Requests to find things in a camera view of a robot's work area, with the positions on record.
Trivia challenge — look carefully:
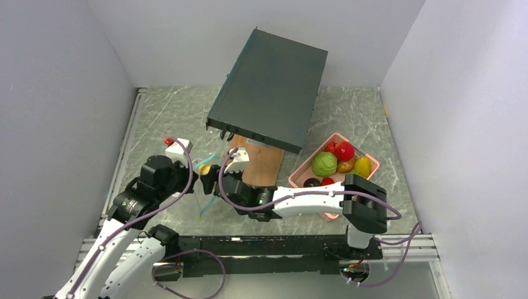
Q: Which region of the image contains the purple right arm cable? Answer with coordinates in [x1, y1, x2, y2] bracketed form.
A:
[217, 148, 423, 289]

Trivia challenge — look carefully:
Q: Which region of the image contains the yellow toy walnut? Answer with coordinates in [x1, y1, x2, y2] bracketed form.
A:
[198, 164, 212, 176]

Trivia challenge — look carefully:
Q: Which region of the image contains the red toy apple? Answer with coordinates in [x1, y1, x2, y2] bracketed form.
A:
[332, 141, 355, 161]

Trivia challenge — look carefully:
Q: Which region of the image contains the pink perforated plastic basket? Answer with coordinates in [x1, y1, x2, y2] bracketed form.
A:
[287, 133, 380, 222]

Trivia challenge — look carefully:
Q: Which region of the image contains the brown toy kiwi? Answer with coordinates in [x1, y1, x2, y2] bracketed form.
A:
[336, 158, 356, 174]

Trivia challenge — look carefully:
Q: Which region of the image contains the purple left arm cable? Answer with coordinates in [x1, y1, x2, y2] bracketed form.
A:
[65, 137, 227, 299]

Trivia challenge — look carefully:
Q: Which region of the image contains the red toy strawberry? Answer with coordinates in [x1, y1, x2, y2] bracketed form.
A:
[324, 142, 337, 153]

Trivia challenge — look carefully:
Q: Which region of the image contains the dark grey metal chassis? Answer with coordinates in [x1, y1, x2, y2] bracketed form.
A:
[205, 29, 328, 154]

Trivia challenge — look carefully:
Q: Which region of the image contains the dark purple toy mangosteen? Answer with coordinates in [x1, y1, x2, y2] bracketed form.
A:
[303, 178, 322, 188]

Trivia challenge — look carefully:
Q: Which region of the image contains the wooden cutting board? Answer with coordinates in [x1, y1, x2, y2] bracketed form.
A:
[226, 133, 285, 187]

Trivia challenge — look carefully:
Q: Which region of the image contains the aluminium side rail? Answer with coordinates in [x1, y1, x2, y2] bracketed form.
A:
[75, 87, 148, 272]

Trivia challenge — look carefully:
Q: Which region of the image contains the red orange toy mango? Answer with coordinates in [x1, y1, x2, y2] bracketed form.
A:
[321, 178, 335, 186]

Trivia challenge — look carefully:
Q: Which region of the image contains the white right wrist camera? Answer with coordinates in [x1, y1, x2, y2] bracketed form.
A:
[224, 148, 250, 174]

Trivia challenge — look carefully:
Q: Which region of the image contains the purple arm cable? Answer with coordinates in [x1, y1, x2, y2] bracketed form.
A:
[217, 148, 423, 289]
[65, 137, 227, 299]

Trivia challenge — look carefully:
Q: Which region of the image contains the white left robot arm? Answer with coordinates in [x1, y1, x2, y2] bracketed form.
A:
[53, 152, 198, 298]

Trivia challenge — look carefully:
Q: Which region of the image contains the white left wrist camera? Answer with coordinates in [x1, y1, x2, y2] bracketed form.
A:
[164, 136, 193, 165]

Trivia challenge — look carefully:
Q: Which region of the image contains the clear zip top bag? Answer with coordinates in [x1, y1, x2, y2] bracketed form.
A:
[194, 151, 217, 222]

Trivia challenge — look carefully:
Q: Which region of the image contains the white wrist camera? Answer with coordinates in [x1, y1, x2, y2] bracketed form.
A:
[224, 148, 250, 174]
[164, 136, 193, 165]

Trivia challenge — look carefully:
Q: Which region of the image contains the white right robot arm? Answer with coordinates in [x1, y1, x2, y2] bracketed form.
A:
[198, 164, 389, 259]

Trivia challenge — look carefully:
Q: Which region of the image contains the green toy cabbage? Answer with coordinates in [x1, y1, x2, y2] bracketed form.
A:
[311, 151, 338, 178]

